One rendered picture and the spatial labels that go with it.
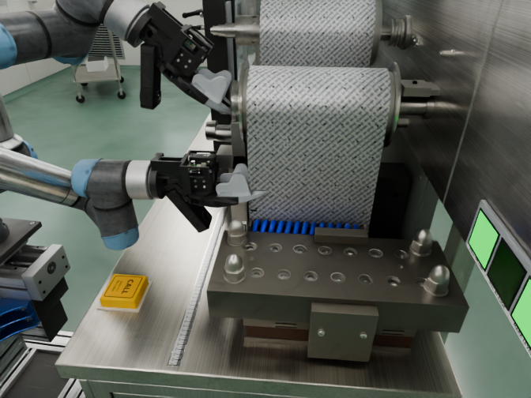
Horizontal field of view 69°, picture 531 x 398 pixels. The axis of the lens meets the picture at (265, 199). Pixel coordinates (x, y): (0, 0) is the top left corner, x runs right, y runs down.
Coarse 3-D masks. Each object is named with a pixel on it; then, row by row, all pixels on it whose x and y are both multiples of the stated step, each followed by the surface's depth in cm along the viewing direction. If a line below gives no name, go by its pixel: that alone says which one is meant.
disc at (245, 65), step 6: (246, 60) 67; (246, 66) 67; (240, 72) 64; (240, 78) 63; (240, 84) 63; (240, 90) 63; (240, 96) 63; (240, 102) 63; (240, 108) 64; (240, 114) 64; (240, 120) 65; (240, 126) 65; (240, 132) 67; (246, 138) 71
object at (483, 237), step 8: (480, 216) 47; (480, 224) 47; (488, 224) 45; (480, 232) 46; (488, 232) 45; (472, 240) 49; (480, 240) 46; (488, 240) 44; (480, 248) 46; (488, 248) 44; (480, 256) 46; (488, 256) 44
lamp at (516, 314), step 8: (528, 288) 37; (528, 296) 37; (520, 304) 38; (528, 304) 37; (520, 312) 38; (528, 312) 37; (520, 320) 38; (528, 320) 37; (520, 328) 38; (528, 328) 36; (528, 336) 36
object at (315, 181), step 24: (264, 144) 68; (288, 144) 67; (312, 144) 67; (336, 144) 66; (360, 144) 66; (264, 168) 70; (288, 168) 70; (312, 168) 69; (336, 168) 69; (360, 168) 68; (288, 192) 72; (312, 192) 72; (336, 192) 71; (360, 192) 71; (264, 216) 76; (288, 216) 75; (312, 216) 75; (336, 216) 74; (360, 216) 74
